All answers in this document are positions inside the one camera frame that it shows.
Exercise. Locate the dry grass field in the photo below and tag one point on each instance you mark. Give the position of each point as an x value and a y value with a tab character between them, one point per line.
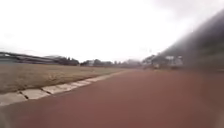
40	75

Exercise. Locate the dark grandstand building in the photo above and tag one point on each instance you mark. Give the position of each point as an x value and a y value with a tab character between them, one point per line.
200	46

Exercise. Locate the low long building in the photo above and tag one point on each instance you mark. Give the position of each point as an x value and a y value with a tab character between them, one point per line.
23	58

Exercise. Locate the pale concrete kerb strip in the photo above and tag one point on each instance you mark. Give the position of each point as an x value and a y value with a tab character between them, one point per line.
60	88

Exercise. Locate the row of trees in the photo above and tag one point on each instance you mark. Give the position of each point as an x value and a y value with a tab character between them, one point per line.
96	62

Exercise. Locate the red running track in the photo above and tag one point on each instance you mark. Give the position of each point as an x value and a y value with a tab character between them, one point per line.
133	100

